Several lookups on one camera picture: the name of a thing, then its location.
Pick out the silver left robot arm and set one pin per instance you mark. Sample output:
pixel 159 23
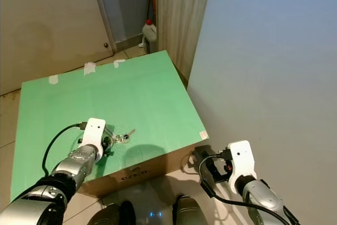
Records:
pixel 79 163

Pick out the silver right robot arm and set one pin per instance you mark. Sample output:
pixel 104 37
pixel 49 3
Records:
pixel 266 196

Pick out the white tape piece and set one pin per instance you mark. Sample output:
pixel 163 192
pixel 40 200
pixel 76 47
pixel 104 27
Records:
pixel 90 68
pixel 119 62
pixel 53 79
pixel 202 135

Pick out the green paper sheet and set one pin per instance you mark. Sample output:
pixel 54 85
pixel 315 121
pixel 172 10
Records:
pixel 126 98

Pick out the brown cardboard box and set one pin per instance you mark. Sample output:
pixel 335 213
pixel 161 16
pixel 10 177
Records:
pixel 137 175

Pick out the dark robot right leg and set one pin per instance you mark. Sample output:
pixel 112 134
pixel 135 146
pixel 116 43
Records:
pixel 187 212

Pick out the grey robot waist blue lights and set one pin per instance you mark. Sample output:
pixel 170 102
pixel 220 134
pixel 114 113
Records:
pixel 155 218

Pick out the white bottle with red cap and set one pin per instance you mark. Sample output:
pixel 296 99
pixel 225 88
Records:
pixel 150 32

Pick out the grey door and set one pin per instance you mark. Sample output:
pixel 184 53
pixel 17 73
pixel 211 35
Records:
pixel 126 3

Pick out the beige wood grain panel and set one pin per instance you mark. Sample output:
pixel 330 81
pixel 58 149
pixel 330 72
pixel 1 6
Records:
pixel 181 14

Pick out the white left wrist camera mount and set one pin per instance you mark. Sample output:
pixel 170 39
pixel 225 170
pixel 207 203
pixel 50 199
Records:
pixel 93 130

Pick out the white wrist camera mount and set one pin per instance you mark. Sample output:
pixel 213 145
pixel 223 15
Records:
pixel 93 130
pixel 240 159

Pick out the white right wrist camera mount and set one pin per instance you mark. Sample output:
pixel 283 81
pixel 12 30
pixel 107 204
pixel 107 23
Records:
pixel 240 159

